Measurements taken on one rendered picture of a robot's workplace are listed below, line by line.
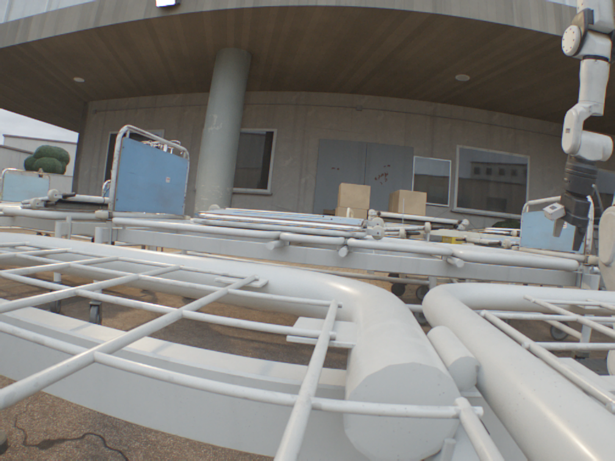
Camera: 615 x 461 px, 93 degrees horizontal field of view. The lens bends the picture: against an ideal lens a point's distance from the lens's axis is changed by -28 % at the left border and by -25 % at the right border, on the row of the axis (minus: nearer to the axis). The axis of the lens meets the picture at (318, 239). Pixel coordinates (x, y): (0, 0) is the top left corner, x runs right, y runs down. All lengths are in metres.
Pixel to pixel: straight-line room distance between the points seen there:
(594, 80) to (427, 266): 0.87
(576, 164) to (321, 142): 6.99
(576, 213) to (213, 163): 5.36
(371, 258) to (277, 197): 6.42
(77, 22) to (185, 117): 3.52
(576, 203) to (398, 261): 0.72
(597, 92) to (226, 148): 5.41
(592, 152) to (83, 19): 6.63
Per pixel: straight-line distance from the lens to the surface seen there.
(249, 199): 7.90
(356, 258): 1.40
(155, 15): 5.85
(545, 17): 5.58
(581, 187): 0.98
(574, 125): 0.97
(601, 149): 1.01
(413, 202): 5.22
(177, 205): 2.26
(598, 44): 1.03
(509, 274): 1.52
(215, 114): 6.04
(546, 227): 1.95
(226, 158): 5.89
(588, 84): 1.01
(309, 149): 7.77
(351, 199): 5.07
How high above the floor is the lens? 0.54
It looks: 2 degrees down
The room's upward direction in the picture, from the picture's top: 5 degrees clockwise
